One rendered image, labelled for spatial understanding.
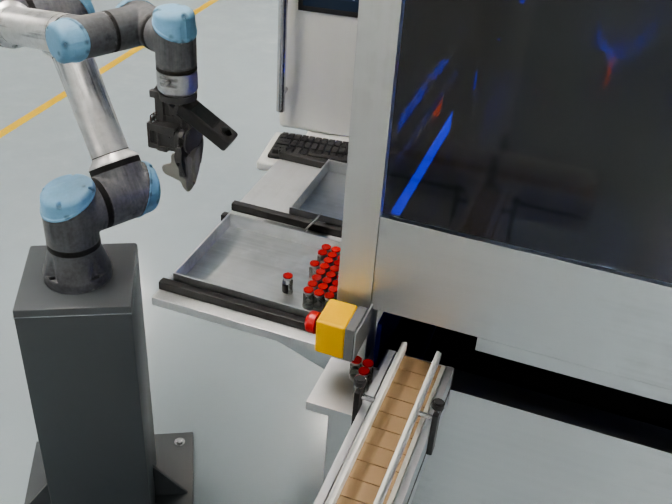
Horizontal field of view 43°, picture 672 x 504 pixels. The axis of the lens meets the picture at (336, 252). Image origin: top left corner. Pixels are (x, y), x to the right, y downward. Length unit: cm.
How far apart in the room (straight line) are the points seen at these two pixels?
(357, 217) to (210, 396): 148
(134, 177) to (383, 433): 85
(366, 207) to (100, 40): 56
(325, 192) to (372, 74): 84
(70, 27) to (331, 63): 107
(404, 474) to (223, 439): 137
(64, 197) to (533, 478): 110
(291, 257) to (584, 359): 70
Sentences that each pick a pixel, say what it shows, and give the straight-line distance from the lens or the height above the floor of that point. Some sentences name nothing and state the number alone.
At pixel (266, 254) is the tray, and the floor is 88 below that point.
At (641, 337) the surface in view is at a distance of 146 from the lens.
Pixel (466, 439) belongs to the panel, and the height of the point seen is 77.
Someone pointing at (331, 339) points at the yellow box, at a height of 100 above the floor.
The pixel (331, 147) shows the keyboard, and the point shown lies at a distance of 245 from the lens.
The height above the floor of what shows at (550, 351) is 103.
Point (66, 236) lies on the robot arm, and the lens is 190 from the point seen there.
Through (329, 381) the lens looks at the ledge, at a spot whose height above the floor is 88.
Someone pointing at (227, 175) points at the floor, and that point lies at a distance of 396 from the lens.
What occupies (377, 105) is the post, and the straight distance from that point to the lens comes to 134.
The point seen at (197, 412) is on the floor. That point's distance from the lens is 277.
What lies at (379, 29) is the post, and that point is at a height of 153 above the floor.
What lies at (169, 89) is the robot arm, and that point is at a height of 131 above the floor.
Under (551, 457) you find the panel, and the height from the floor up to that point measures 79.
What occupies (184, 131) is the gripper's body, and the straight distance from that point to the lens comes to 163.
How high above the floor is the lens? 197
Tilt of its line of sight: 35 degrees down
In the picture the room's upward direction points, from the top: 4 degrees clockwise
